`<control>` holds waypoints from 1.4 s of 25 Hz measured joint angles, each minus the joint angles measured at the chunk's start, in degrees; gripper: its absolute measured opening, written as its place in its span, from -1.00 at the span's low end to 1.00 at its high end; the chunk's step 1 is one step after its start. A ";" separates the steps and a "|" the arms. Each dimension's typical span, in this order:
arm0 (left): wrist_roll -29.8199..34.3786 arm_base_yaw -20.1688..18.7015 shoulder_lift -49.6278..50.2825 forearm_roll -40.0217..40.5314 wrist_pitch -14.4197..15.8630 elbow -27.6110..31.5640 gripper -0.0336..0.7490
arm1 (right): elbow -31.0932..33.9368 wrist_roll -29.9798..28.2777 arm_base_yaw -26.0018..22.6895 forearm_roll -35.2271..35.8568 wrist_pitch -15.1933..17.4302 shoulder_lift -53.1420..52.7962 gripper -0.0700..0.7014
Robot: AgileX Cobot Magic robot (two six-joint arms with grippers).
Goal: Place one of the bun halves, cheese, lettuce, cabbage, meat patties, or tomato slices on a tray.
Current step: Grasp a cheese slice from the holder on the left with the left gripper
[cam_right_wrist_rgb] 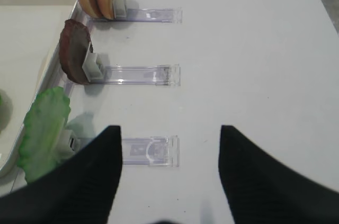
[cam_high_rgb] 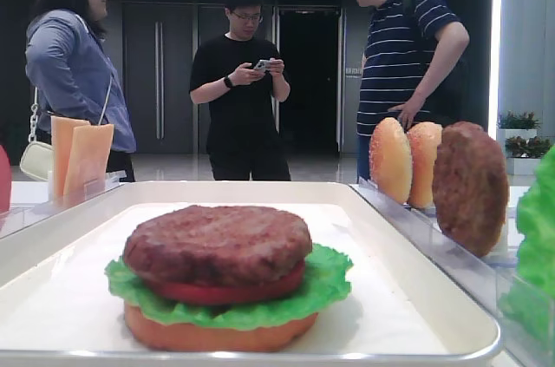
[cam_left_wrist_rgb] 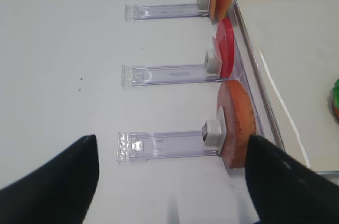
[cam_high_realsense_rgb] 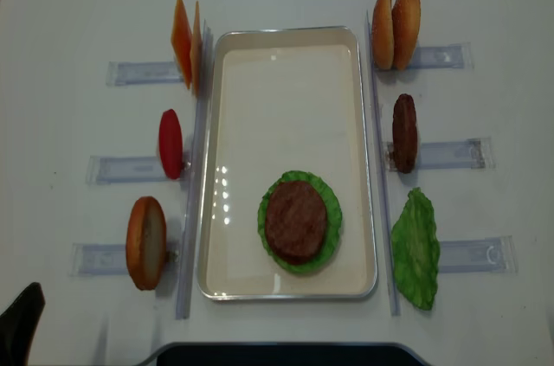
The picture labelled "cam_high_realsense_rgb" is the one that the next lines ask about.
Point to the brown meat patty on tray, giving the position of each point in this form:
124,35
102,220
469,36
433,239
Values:
295,222

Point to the dark orange cheese slice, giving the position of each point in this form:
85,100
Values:
181,41

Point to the clear holder for bun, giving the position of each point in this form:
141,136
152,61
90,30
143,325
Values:
98,260

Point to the clear holder for sesame buns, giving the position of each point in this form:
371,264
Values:
455,56

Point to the green lettuce leaf on tray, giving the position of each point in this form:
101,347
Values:
334,221

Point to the clear holder for tomato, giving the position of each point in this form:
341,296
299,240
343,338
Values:
103,170

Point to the right sesame bun half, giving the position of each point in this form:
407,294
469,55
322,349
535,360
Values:
406,17

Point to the left sesame bun half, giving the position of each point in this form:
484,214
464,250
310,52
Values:
382,35

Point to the clear holder for cheese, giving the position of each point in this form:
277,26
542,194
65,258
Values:
142,73

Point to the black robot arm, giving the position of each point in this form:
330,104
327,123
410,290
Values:
18,325

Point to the left clear acrylic rail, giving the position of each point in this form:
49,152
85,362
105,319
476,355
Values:
196,179

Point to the cream rectangular metal tray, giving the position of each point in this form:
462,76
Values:
284,104

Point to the dark base at table edge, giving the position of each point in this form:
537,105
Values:
285,354

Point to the light orange cheese slice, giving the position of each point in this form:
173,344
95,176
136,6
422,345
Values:
195,52

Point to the sesame bun half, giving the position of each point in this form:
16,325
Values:
406,17
382,35

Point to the bun half standing left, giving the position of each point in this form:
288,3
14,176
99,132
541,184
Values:
146,243

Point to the green lettuce leaf standing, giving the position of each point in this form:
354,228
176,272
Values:
416,251

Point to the clear holder for patty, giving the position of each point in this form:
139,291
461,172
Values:
471,153

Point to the clear holder for lettuce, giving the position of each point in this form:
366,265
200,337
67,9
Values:
489,255

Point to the brown meat patty standing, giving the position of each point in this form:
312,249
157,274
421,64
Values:
405,134

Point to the red tomato slice standing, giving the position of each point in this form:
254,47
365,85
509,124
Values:
170,144

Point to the right clear acrylic rail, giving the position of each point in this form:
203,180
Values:
381,173

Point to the clear acrylic rail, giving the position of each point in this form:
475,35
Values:
196,179
381,173

